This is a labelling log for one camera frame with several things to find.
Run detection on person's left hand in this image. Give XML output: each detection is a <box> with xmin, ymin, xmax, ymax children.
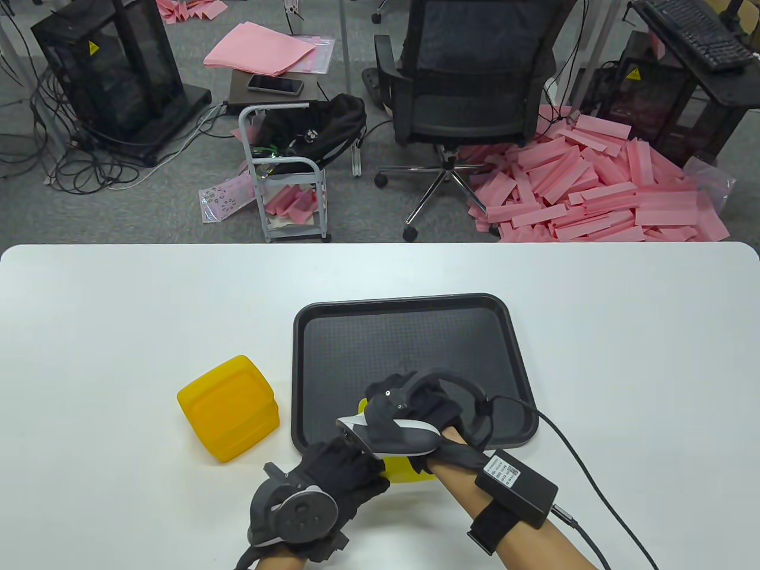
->
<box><xmin>284</xmin><ymin>438</ymin><xmax>391</xmax><ymax>559</ymax></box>

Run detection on black and white controller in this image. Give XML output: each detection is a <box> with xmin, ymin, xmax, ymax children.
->
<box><xmin>336</xmin><ymin>368</ymin><xmax>493</xmax><ymax>459</ymax></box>
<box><xmin>248</xmin><ymin>463</ymin><xmax>339</xmax><ymax>550</ymax></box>

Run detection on white desk leg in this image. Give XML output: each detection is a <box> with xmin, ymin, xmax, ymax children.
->
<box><xmin>338</xmin><ymin>0</ymin><xmax>362</xmax><ymax>178</ymax></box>

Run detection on black smartphone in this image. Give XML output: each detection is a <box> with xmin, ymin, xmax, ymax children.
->
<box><xmin>247</xmin><ymin>74</ymin><xmax>305</xmax><ymax>96</ymax></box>

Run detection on stack of pink sheets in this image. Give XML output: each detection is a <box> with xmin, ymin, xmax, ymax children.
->
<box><xmin>204</xmin><ymin>22</ymin><xmax>316</xmax><ymax>78</ymax></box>

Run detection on black computer cabinet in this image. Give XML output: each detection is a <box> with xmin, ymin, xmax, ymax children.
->
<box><xmin>597</xmin><ymin>30</ymin><xmax>743</xmax><ymax>167</ymax></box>
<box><xmin>31</xmin><ymin>0</ymin><xmax>213</xmax><ymax>167</ymax></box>

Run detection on clear zip bag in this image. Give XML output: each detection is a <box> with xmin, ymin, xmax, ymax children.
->
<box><xmin>270</xmin><ymin>34</ymin><xmax>336</xmax><ymax>75</ymax></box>

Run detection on white rolling cart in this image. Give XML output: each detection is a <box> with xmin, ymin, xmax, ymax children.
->
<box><xmin>239</xmin><ymin>102</ymin><xmax>332</xmax><ymax>243</ymax></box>

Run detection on yellow plastic food container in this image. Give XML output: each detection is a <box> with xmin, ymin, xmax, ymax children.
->
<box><xmin>177</xmin><ymin>355</ymin><xmax>277</xmax><ymax>464</ymax></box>
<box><xmin>358</xmin><ymin>399</ymin><xmax>437</xmax><ymax>485</ymax></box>
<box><xmin>261</xmin><ymin>392</ymin><xmax>280</xmax><ymax>443</ymax></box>

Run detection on black mesh office chair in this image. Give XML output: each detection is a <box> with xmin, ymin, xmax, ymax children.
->
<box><xmin>373</xmin><ymin>0</ymin><xmax>580</xmax><ymax>242</ymax></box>

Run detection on person's right hand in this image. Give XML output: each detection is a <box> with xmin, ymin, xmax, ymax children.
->
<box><xmin>363</xmin><ymin>373</ymin><xmax>495</xmax><ymax>476</ymax></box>

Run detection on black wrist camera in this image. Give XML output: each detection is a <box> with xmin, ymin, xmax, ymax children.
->
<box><xmin>306</xmin><ymin>531</ymin><xmax>351</xmax><ymax>565</ymax></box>

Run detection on black plastic tray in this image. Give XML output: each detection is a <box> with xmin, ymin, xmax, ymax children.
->
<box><xmin>291</xmin><ymin>293</ymin><xmax>540</xmax><ymax>455</ymax></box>

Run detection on person's right forearm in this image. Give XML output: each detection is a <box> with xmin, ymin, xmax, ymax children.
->
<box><xmin>429</xmin><ymin>427</ymin><xmax>600</xmax><ymax>570</ymax></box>

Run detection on black keyboard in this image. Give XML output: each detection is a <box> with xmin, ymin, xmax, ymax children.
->
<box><xmin>632</xmin><ymin>0</ymin><xmax>756</xmax><ymax>71</ymax></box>

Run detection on black keyboard stand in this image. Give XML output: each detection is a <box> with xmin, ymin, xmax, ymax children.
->
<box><xmin>629</xmin><ymin>0</ymin><xmax>760</xmax><ymax>110</ymax></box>

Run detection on black backpack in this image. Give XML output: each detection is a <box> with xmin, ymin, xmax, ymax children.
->
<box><xmin>252</xmin><ymin>93</ymin><xmax>368</xmax><ymax>176</ymax></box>

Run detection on small heap of pink foam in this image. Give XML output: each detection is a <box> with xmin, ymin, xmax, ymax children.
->
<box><xmin>156</xmin><ymin>0</ymin><xmax>229</xmax><ymax>26</ymax></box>

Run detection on black cable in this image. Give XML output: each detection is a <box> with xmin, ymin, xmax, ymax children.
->
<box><xmin>487</xmin><ymin>397</ymin><xmax>661</xmax><ymax>570</ymax></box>

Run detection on black battery pack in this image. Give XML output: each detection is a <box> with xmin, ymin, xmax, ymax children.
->
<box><xmin>475</xmin><ymin>449</ymin><xmax>560</xmax><ymax>530</ymax></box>

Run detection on patterned plastic bag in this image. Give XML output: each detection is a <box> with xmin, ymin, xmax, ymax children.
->
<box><xmin>199</xmin><ymin>172</ymin><xmax>257</xmax><ymax>224</ymax></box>

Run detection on pink foam pieces in cart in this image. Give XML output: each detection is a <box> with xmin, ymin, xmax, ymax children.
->
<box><xmin>264</xmin><ymin>184</ymin><xmax>318</xmax><ymax>226</ymax></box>

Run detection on clear plastic bag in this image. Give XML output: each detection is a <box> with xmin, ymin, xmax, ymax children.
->
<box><xmin>683</xmin><ymin>157</ymin><xmax>737</xmax><ymax>214</ymax></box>

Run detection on pile of pink foam strips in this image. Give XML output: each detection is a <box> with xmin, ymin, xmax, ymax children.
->
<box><xmin>457</xmin><ymin>104</ymin><xmax>732</xmax><ymax>243</ymax></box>

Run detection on tangle of floor cables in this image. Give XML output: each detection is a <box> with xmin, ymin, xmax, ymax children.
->
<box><xmin>0</xmin><ymin>59</ymin><xmax>238</xmax><ymax>194</ymax></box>

